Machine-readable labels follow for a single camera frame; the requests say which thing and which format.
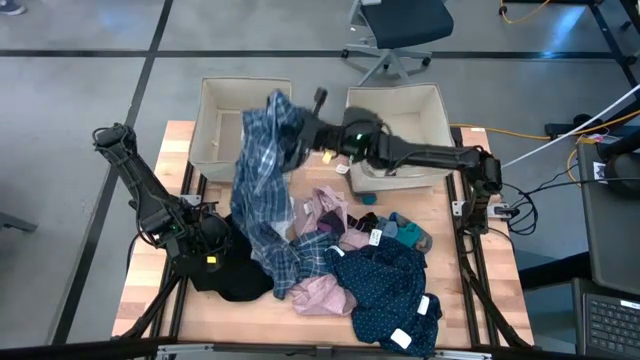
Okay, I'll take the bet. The white cable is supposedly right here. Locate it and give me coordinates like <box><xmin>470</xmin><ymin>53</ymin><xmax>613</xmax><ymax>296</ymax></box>
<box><xmin>496</xmin><ymin>83</ymin><xmax>640</xmax><ymax>170</ymax></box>

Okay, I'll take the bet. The blue plaid shirt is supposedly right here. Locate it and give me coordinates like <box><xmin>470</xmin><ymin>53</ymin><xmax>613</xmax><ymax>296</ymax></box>
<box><xmin>229</xmin><ymin>89</ymin><xmax>341</xmax><ymax>300</ymax></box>

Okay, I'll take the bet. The light blue sock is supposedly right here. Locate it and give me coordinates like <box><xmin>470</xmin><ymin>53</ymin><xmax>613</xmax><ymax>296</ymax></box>
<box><xmin>375</xmin><ymin>215</ymin><xmax>400</xmax><ymax>239</ymax></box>

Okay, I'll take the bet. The black cable bundle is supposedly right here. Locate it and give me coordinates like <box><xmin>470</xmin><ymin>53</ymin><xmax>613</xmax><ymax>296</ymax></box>
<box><xmin>499</xmin><ymin>169</ymin><xmax>640</xmax><ymax>236</ymax></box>

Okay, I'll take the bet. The black aluminium table frame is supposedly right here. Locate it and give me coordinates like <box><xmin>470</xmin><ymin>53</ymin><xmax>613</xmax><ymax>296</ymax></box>
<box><xmin>112</xmin><ymin>122</ymin><xmax>534</xmax><ymax>351</ymax></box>

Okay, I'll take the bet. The black desk frame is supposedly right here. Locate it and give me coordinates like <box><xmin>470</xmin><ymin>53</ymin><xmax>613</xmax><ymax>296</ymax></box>
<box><xmin>502</xmin><ymin>0</ymin><xmax>640</xmax><ymax>89</ymax></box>

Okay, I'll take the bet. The black laptop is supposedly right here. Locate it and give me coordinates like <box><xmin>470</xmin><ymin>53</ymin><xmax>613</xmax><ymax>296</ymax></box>
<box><xmin>572</xmin><ymin>277</ymin><xmax>640</xmax><ymax>360</ymax></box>

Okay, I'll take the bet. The grey chair leg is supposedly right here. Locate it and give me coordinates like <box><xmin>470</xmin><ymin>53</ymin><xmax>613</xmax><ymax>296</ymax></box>
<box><xmin>0</xmin><ymin>212</ymin><xmax>39</xmax><ymax>234</ymax></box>

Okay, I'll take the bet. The beige fabric storage bin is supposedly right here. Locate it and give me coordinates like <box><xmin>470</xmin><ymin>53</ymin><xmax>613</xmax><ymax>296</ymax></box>
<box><xmin>344</xmin><ymin>82</ymin><xmax>457</xmax><ymax>195</ymax></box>
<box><xmin>187</xmin><ymin>76</ymin><xmax>294</xmax><ymax>184</ymax></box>

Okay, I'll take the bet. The dark blue office chair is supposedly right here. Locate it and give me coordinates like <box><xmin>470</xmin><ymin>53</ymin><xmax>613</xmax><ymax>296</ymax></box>
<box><xmin>341</xmin><ymin>0</ymin><xmax>455</xmax><ymax>86</ymax></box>

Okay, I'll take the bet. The navy dotted shirt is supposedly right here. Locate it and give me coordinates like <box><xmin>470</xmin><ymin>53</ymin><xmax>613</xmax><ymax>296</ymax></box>
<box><xmin>323</xmin><ymin>238</ymin><xmax>444</xmax><ymax>357</ymax></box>

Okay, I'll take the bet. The long yellow floor cable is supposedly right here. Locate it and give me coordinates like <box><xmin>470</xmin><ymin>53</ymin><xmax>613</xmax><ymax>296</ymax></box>
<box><xmin>449</xmin><ymin>108</ymin><xmax>640</xmax><ymax>174</ymax></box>

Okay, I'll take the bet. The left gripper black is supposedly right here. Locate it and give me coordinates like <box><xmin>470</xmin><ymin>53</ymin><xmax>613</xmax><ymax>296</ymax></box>
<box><xmin>172</xmin><ymin>214</ymin><xmax>232</xmax><ymax>275</ymax></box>

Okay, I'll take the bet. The black power strip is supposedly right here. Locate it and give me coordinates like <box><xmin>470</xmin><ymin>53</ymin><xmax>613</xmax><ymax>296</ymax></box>
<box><xmin>543</xmin><ymin>113</ymin><xmax>609</xmax><ymax>141</ymax></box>

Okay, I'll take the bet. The black front frame beam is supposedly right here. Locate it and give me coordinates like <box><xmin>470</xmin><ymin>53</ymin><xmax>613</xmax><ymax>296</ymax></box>
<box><xmin>0</xmin><ymin>335</ymin><xmax>640</xmax><ymax>360</ymax></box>

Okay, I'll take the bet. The black garment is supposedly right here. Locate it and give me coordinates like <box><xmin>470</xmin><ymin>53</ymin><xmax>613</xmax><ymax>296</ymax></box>
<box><xmin>187</xmin><ymin>214</ymin><xmax>275</xmax><ymax>303</ymax></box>

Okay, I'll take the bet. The black striped sock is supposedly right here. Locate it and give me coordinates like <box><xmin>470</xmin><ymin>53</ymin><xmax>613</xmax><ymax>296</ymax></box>
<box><xmin>347</xmin><ymin>212</ymin><xmax>380</xmax><ymax>234</ymax></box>

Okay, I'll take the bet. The pink woven shirt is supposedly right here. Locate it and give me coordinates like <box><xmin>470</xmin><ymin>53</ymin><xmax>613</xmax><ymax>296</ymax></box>
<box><xmin>288</xmin><ymin>185</ymin><xmax>371</xmax><ymax>317</ymax></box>

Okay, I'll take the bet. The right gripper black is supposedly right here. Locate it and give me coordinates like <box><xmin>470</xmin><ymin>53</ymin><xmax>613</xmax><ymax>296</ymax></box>
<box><xmin>287</xmin><ymin>87</ymin><xmax>346</xmax><ymax>171</ymax></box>

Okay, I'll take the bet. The yellow cable loop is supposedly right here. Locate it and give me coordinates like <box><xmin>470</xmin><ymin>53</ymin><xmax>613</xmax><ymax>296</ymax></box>
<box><xmin>498</xmin><ymin>0</ymin><xmax>551</xmax><ymax>25</ymax></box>

